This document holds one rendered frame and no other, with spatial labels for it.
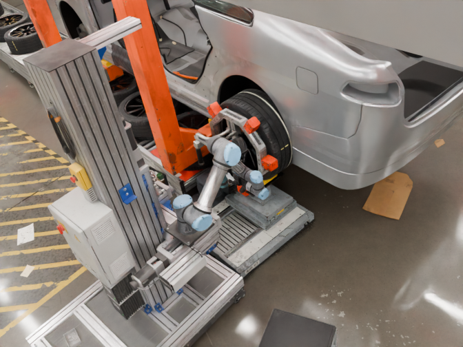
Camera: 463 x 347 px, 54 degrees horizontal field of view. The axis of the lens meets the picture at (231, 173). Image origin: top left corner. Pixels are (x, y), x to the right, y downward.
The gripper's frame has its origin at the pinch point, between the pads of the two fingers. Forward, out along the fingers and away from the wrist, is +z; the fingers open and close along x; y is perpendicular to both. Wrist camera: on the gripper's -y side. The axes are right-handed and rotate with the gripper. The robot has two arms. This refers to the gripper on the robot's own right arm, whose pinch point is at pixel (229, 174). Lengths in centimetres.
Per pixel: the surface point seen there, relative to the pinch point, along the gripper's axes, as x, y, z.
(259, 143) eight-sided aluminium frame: -24.7, 14.4, -5.8
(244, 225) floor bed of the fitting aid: -17, -77, 17
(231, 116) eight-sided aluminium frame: -21.7, 29.0, 16.3
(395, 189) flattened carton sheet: -135, -82, -48
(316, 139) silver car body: -42, 24, -41
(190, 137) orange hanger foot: -15, -7, 67
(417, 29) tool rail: 116, 190, -187
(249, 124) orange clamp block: -20.5, 31.1, -3.4
